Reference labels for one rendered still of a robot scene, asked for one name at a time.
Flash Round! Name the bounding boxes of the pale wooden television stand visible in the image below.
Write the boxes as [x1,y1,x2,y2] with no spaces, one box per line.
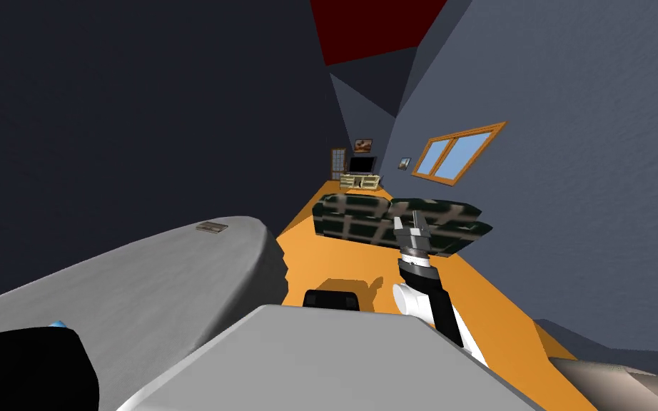
[338,155,382,191]

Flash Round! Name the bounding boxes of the grey round table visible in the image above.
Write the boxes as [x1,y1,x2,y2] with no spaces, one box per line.
[0,215,290,411]

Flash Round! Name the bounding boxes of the orange framed window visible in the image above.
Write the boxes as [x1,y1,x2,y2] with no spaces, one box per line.
[411,120,509,188]

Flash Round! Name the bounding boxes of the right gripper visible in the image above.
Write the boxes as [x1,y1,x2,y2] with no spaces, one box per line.
[393,209,434,252]

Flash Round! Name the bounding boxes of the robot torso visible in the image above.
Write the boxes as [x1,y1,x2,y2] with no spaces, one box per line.
[114,289,548,411]

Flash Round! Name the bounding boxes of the wooden glazed door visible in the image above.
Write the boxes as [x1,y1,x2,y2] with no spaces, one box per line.
[330,148,348,181]

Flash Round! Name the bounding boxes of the beige upholstered furniture piece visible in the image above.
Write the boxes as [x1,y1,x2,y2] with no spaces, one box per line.
[548,356,658,411]

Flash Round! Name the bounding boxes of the dark green plaid sofa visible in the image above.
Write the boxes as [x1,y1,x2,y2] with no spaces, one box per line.
[311,192,495,258]

